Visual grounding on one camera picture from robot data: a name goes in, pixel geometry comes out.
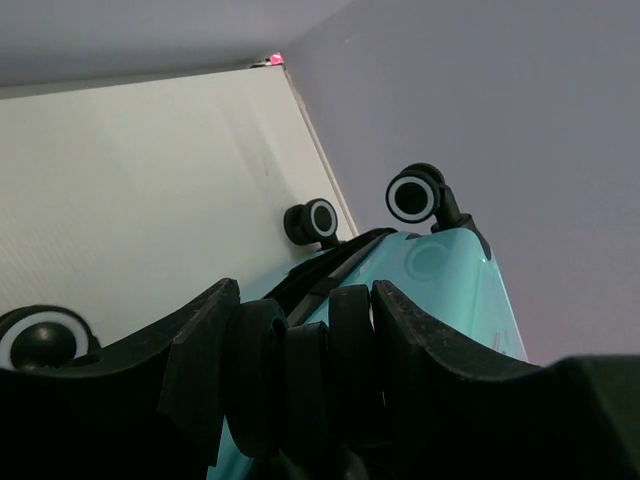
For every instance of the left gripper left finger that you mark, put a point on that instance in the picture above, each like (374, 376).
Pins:
(145, 407)

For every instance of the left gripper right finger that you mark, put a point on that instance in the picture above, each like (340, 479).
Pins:
(460, 410)

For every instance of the pink teal kids suitcase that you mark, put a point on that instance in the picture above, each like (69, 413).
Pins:
(301, 363)

